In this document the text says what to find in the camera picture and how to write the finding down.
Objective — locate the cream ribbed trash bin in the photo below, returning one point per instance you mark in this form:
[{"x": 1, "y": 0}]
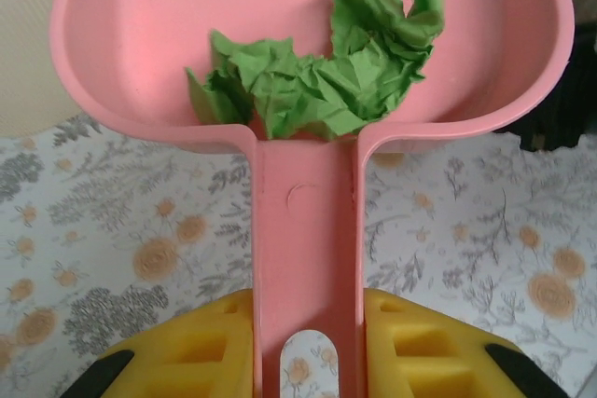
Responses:
[{"x": 23, "y": 20}]

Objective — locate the pink plastic dustpan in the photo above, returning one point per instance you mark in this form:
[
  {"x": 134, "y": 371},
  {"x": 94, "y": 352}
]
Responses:
[{"x": 303, "y": 230}]

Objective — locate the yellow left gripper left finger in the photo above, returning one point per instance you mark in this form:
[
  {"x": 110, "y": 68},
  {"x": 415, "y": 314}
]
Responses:
[{"x": 186, "y": 360}]

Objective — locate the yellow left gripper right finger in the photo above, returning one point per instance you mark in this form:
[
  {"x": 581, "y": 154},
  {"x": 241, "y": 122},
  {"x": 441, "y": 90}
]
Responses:
[{"x": 429, "y": 360}]

